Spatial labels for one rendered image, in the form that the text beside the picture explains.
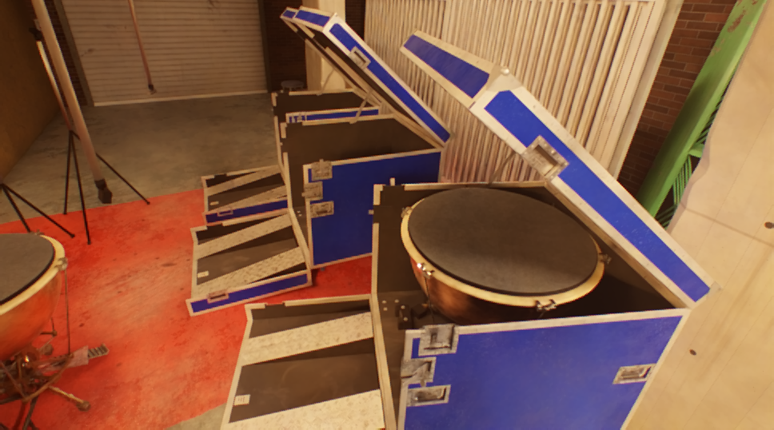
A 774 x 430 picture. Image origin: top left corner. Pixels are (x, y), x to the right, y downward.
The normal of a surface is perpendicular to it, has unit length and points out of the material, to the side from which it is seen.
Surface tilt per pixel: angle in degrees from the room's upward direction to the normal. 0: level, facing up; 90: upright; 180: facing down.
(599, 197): 90
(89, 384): 0
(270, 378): 1
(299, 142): 90
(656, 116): 90
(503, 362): 90
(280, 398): 1
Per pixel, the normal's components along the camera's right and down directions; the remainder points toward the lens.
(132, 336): 0.04, -0.89
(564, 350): 0.13, 0.46
